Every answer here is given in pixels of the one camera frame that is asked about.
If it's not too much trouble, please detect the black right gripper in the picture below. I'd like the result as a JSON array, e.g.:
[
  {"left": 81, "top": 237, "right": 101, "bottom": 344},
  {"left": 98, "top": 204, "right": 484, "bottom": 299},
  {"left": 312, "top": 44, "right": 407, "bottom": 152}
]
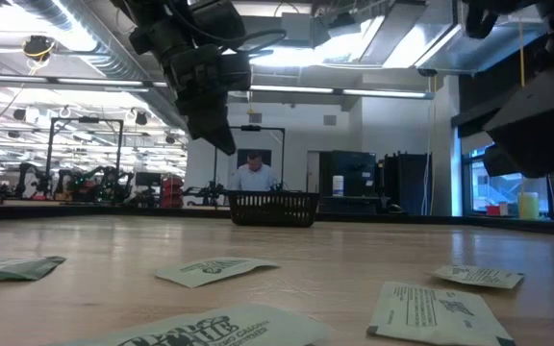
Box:
[{"left": 481, "top": 52, "right": 554, "bottom": 178}]

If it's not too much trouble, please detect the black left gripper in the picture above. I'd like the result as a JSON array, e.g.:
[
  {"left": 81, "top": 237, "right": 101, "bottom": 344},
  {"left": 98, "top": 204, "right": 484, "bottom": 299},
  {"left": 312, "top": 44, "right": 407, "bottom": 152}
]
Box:
[{"left": 161, "top": 40, "right": 239, "bottom": 156}]

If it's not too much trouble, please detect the dark green Truvia packet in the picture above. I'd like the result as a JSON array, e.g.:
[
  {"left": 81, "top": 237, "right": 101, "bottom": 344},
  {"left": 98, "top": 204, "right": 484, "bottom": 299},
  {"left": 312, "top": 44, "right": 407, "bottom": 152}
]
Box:
[{"left": 0, "top": 255, "right": 67, "bottom": 284}]

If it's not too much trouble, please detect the person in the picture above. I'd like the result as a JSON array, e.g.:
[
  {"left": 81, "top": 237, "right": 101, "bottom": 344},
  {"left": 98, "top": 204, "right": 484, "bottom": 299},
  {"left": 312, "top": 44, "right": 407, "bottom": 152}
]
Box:
[{"left": 232, "top": 151, "right": 278, "bottom": 192}]

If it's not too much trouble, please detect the small black background robot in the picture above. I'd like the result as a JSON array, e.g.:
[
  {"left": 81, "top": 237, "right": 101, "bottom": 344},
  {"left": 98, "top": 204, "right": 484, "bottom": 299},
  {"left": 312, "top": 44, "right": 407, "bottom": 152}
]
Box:
[{"left": 183, "top": 182, "right": 228, "bottom": 206}]

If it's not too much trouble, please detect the yellow-green cup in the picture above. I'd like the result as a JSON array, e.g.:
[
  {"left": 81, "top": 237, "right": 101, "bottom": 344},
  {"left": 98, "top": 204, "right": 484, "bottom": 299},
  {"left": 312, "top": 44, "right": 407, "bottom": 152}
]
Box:
[{"left": 517, "top": 191, "right": 541, "bottom": 221}]

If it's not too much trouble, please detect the glass window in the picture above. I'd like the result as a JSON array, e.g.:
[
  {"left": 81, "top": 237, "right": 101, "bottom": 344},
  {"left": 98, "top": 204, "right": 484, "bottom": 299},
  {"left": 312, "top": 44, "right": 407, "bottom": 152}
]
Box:
[{"left": 462, "top": 93, "right": 554, "bottom": 217}]

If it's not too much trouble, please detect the red tool chest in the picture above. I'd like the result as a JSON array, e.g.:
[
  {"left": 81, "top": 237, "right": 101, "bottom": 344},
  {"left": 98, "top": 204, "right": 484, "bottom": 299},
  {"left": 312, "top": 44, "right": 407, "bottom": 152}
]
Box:
[{"left": 160, "top": 175, "right": 186, "bottom": 209}]

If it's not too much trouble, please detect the black slotted plastic basket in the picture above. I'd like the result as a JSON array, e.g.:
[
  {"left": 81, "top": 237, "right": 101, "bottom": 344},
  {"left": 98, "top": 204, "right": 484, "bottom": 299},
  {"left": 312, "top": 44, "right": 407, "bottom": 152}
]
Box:
[{"left": 226, "top": 189, "right": 321, "bottom": 229}]

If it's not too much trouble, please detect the white green sweetener packet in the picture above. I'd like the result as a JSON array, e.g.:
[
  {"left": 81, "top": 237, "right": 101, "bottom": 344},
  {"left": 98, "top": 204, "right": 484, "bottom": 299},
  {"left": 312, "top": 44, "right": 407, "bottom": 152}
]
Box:
[
  {"left": 427, "top": 263, "right": 526, "bottom": 290},
  {"left": 40, "top": 304, "right": 335, "bottom": 346},
  {"left": 366, "top": 281, "right": 517, "bottom": 346},
  {"left": 154, "top": 257, "right": 282, "bottom": 290}
]

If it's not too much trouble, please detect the black panel rack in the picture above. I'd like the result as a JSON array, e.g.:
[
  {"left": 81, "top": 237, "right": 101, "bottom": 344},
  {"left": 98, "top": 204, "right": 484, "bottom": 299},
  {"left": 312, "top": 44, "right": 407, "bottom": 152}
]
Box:
[{"left": 381, "top": 151, "right": 433, "bottom": 216}]

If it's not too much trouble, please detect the black cabinet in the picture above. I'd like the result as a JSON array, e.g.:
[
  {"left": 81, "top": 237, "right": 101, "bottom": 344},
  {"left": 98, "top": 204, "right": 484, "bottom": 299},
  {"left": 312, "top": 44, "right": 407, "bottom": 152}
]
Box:
[{"left": 318, "top": 149, "right": 378, "bottom": 213}]

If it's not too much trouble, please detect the black gantry frame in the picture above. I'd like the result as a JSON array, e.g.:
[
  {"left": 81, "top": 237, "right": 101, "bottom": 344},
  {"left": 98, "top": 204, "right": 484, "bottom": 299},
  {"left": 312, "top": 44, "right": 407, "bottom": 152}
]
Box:
[
  {"left": 213, "top": 124, "right": 287, "bottom": 193},
  {"left": 44, "top": 116, "right": 125, "bottom": 193}
]

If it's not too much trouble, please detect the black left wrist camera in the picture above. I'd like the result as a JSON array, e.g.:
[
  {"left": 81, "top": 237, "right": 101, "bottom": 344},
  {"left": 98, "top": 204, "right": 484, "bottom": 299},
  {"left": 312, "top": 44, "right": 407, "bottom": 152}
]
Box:
[{"left": 218, "top": 51, "right": 254, "bottom": 93}]

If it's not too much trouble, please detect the black aluminium frame rail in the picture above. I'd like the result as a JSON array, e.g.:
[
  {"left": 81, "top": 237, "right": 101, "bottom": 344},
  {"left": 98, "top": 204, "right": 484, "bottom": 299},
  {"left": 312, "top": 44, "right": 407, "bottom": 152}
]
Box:
[
  {"left": 435, "top": 213, "right": 554, "bottom": 237},
  {"left": 117, "top": 204, "right": 440, "bottom": 227},
  {"left": 0, "top": 201, "right": 120, "bottom": 223}
]

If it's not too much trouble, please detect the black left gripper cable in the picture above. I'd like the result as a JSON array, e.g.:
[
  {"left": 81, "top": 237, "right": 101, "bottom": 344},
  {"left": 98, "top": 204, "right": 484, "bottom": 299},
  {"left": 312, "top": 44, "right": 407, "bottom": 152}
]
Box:
[{"left": 226, "top": 27, "right": 289, "bottom": 55}]

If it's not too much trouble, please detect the corrugated silver ventilation duct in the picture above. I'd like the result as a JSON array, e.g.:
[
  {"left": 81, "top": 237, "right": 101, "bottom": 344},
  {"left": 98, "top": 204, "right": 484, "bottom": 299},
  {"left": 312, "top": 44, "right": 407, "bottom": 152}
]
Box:
[{"left": 10, "top": 0, "right": 189, "bottom": 131}]

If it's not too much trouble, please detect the rectangular silver ventilation duct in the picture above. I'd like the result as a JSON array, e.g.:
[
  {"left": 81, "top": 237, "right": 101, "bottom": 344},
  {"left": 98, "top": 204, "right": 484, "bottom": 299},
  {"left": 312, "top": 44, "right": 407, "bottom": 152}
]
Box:
[{"left": 313, "top": 0, "right": 550, "bottom": 77}]

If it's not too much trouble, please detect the black ceiling cable reel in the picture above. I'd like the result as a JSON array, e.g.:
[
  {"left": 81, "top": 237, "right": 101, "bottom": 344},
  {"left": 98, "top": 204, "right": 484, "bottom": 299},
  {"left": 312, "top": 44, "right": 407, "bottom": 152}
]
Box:
[{"left": 20, "top": 34, "right": 58, "bottom": 63}]

